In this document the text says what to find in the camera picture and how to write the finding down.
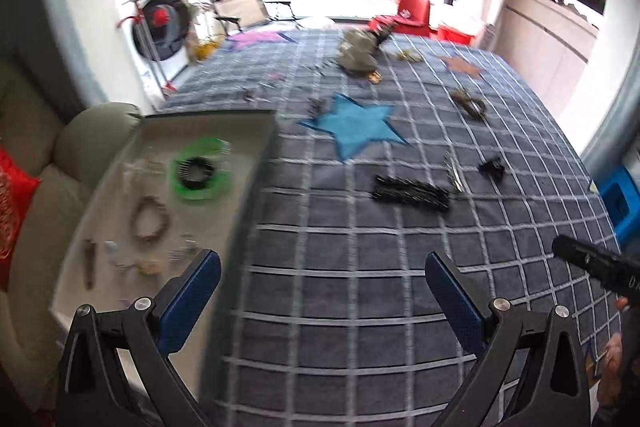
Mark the white washing machine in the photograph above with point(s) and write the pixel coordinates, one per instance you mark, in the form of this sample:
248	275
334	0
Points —
169	22

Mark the black hair claw clip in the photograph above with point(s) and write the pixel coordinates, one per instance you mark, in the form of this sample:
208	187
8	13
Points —
493	168

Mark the red plastic bin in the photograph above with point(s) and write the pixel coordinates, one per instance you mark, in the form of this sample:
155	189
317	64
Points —
450	34

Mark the beige jewelry tray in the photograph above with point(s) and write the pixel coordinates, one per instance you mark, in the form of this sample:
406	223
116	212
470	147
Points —
150	223

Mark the red handled broom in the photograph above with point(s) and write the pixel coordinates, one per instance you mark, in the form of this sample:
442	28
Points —
149	53

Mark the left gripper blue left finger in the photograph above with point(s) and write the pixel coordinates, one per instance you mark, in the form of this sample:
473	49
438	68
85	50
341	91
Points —
180	302

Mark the silver charm with grey disc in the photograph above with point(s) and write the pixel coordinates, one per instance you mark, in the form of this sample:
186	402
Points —
114	256

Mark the red embroidered cushion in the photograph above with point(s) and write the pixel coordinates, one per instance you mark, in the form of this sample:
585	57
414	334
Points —
17	191

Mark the grey checked bed cover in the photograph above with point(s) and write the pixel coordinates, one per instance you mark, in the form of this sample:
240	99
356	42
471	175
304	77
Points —
332	323

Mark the blue plastic stool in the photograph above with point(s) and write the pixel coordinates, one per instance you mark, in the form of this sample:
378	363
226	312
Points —
620	195

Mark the beige sideboard cabinet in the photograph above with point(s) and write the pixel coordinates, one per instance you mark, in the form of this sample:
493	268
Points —
548	45

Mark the brown snap hair clip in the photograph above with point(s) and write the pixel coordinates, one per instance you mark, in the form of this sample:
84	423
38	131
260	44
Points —
89	263

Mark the clear plastic hair claw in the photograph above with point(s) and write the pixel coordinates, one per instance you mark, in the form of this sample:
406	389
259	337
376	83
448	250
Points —
142	173

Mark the yellow basket with bananas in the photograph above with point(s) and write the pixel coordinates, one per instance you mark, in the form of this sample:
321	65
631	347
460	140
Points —
203	49

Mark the red plastic chair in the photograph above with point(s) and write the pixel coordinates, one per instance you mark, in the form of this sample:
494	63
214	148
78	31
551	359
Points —
412	18

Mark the round gold keychain charm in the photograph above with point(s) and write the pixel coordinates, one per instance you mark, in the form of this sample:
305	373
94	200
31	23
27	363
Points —
175	259

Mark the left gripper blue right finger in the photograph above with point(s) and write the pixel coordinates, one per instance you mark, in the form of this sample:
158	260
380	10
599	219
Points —
465	305

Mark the dark patterned bow scrunchie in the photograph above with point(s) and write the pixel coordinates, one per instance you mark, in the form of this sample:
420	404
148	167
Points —
382	33

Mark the green leather sofa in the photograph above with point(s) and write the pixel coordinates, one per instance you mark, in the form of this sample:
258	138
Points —
70	158

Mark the black spiral tie in tray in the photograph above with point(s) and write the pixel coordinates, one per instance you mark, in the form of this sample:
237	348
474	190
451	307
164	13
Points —
195	173

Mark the silver beaded hair pin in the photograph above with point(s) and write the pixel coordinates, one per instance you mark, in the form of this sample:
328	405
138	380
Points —
454	174

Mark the gold hair clip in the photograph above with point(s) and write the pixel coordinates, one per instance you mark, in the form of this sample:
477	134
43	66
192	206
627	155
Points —
409	56

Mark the green plastic bangle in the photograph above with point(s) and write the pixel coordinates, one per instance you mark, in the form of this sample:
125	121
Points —
213	149

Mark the folding camp chair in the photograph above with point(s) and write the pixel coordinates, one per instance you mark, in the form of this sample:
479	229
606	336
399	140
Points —
242	15

